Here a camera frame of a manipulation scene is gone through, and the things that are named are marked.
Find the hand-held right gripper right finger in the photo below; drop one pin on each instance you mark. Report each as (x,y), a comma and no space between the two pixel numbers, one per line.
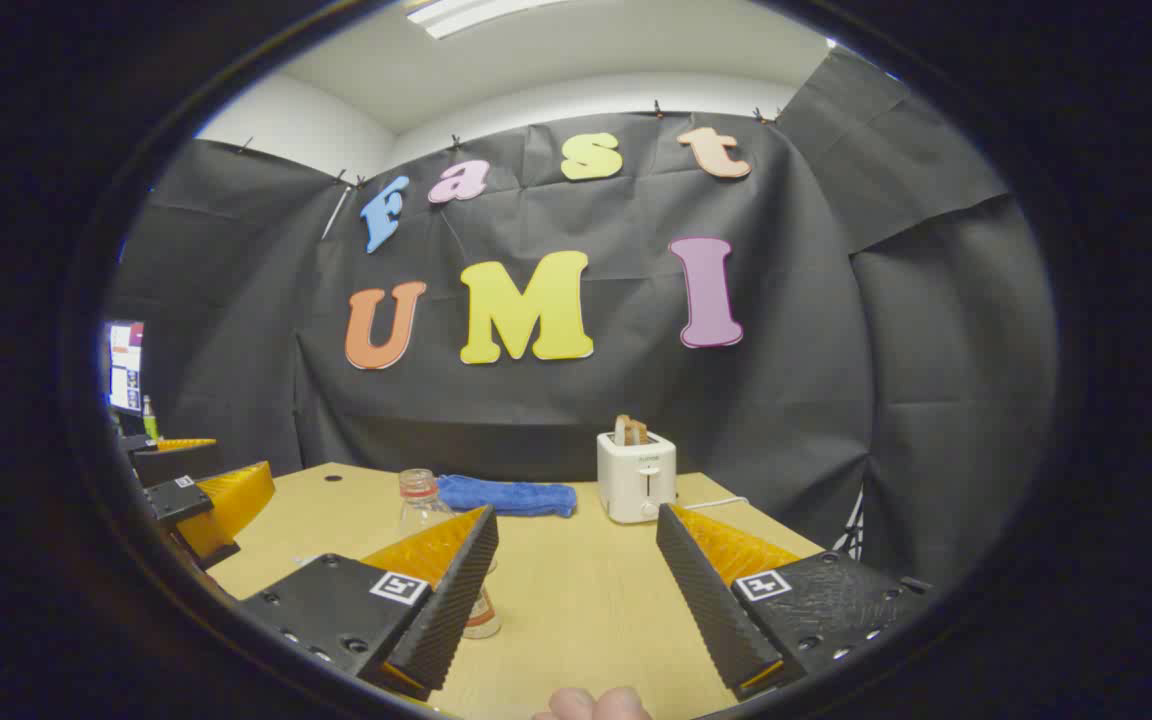
(706,600)

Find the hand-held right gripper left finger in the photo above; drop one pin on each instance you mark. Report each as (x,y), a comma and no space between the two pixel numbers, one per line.
(456,600)

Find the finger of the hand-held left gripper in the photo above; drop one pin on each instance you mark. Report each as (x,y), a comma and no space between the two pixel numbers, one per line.
(176,498)
(176,464)

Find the clear plastic water bottle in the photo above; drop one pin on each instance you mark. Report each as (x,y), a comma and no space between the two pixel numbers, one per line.
(421,505)

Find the green drink bottle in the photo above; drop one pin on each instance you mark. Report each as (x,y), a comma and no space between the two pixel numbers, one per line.
(149,420)

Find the computer monitor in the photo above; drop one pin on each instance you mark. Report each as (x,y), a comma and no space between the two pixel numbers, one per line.
(126,365)

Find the blue towel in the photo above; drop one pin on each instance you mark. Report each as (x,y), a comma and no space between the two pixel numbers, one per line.
(506,496)

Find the white toaster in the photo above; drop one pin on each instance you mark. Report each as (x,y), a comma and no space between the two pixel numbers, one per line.
(636,480)

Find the toast slice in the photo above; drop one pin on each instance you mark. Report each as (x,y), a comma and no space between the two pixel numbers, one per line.
(631,432)

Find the black backdrop cloth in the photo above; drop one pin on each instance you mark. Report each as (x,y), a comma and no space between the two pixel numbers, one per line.
(816,350)

